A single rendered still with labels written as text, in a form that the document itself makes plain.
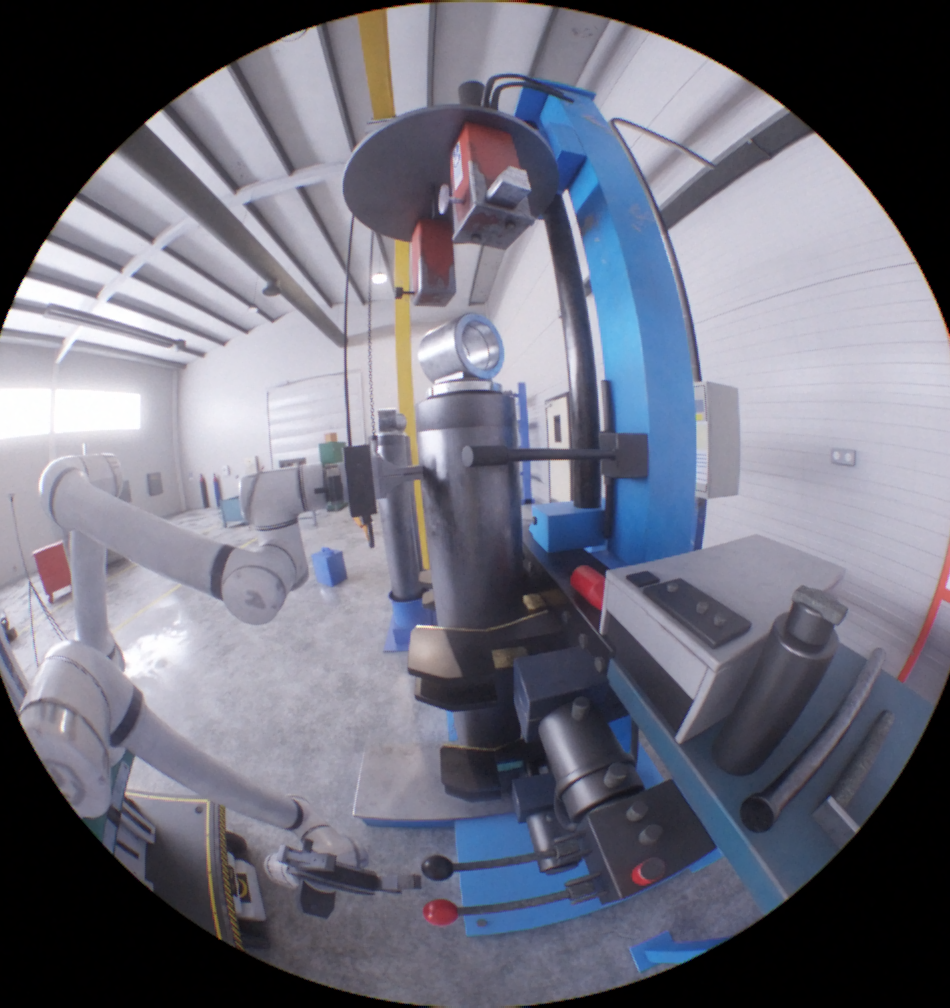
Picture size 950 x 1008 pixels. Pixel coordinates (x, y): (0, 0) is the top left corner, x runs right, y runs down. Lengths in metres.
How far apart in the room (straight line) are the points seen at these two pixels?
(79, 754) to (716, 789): 0.58
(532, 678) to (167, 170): 5.87
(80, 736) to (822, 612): 0.62
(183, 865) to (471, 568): 1.45
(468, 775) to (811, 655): 0.85
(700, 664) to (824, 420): 1.93
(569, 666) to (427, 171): 1.11
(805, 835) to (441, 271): 1.22
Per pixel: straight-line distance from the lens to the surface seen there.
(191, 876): 1.42
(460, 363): 0.60
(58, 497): 0.73
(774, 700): 0.32
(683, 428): 0.77
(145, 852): 1.59
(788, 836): 0.41
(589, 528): 0.86
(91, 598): 1.02
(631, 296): 0.78
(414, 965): 1.42
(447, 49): 6.01
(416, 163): 0.90
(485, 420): 0.56
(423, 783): 1.40
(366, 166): 0.90
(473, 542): 0.58
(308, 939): 1.54
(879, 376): 2.09
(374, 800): 1.40
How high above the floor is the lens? 1.38
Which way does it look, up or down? 12 degrees down
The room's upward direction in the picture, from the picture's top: 4 degrees counter-clockwise
